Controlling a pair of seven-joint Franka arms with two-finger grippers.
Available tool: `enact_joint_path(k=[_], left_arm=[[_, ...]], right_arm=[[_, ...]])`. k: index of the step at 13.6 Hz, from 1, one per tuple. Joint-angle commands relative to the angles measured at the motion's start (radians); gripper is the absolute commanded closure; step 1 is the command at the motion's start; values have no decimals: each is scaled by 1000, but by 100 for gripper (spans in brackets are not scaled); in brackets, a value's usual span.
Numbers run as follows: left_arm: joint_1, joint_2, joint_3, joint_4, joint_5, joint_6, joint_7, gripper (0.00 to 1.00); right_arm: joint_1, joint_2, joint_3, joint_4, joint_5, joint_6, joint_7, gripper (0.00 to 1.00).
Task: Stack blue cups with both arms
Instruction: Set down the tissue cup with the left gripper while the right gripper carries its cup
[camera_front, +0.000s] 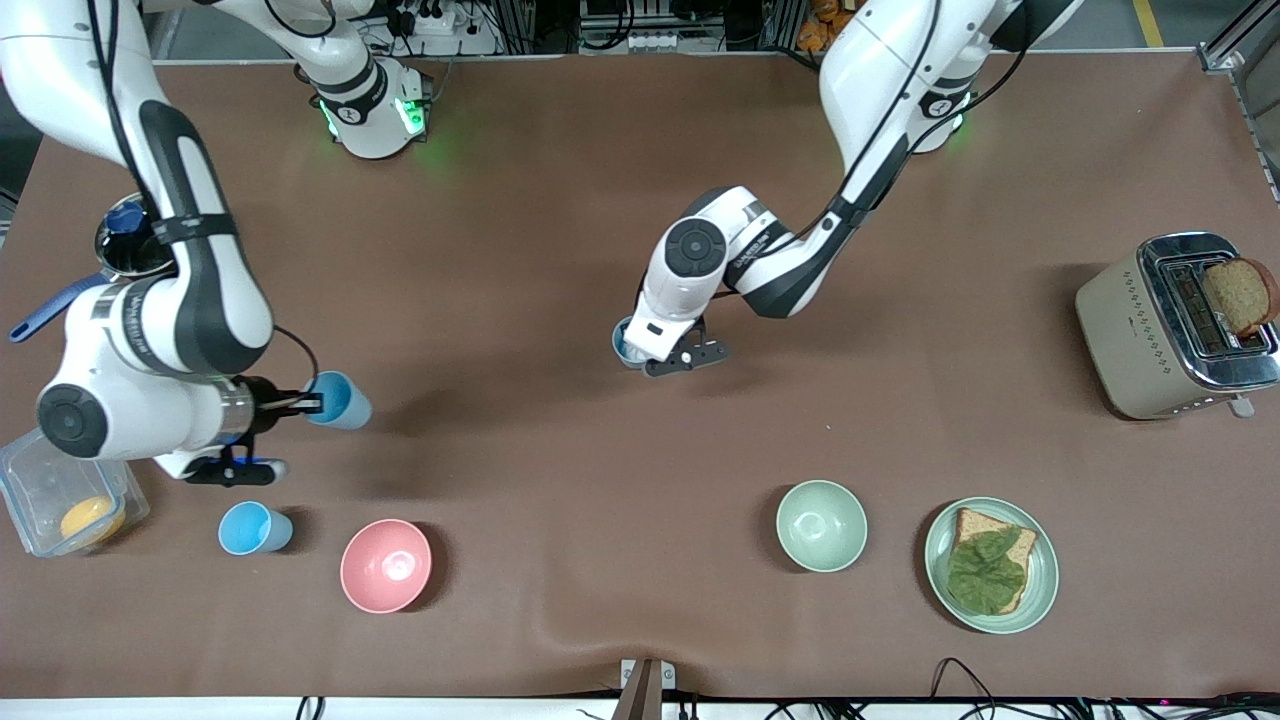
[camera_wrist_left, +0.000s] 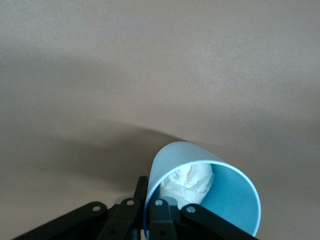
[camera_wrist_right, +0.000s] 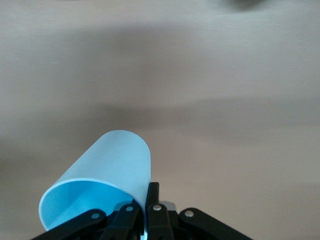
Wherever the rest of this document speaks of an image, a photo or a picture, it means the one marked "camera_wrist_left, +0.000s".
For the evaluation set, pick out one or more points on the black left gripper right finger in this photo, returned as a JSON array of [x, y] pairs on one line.
[[175, 225]]

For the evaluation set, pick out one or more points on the white tissue paper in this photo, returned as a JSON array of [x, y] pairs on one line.
[[190, 182]]

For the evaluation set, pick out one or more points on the light blue plastic cup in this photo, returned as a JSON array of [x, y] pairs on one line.
[[232, 195]]

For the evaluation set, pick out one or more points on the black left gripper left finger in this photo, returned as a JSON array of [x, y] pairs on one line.
[[117, 222]]

